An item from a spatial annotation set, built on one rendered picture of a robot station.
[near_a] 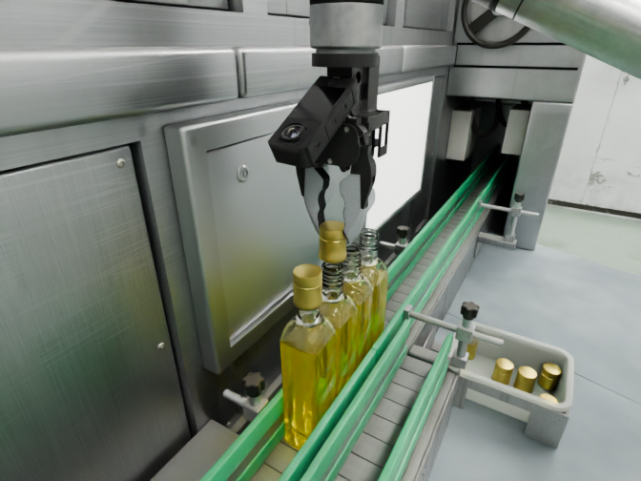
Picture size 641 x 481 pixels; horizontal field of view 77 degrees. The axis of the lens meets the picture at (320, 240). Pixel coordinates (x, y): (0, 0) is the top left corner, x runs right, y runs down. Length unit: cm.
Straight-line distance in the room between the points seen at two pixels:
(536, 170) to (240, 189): 112
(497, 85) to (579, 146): 286
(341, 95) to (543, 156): 111
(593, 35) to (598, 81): 367
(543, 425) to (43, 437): 75
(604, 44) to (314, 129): 31
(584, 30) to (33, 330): 61
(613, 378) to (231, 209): 89
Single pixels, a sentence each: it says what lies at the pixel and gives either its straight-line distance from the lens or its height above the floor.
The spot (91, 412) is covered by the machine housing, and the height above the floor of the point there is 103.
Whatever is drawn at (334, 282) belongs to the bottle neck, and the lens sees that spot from 52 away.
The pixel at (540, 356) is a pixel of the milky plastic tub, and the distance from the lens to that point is 98.
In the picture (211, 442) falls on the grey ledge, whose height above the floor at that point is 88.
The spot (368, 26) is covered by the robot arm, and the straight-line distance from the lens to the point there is 44.
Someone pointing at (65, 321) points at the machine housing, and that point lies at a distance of 47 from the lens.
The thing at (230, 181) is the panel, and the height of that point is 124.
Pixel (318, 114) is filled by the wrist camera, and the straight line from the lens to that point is 41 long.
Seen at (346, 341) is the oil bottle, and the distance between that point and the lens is 56.
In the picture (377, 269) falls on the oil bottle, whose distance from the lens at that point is 62.
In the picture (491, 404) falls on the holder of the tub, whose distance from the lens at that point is 87.
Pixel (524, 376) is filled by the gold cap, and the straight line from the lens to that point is 92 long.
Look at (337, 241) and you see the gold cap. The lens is 48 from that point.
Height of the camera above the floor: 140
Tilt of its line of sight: 26 degrees down
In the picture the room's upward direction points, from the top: straight up
